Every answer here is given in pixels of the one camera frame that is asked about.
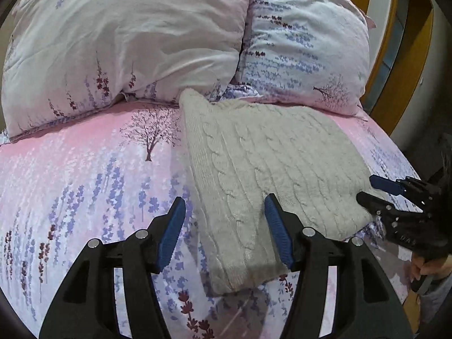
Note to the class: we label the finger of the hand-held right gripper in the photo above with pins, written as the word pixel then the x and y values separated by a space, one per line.
pixel 385 183
pixel 370 201

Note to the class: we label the pale blue floral pillow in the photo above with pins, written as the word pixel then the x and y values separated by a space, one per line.
pixel 303 42

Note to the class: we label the pink floral bed sheet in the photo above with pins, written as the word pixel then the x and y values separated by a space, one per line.
pixel 77 183

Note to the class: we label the person's right hand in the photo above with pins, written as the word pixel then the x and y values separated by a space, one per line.
pixel 429 268

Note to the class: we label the white floral pillow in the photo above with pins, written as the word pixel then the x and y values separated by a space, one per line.
pixel 123 42

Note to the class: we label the wooden bed frame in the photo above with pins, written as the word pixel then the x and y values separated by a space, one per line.
pixel 388 24

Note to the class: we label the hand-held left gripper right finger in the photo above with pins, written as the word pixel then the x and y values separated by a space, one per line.
pixel 279 233

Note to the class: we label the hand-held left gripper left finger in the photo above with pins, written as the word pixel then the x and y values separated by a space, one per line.
pixel 171 233

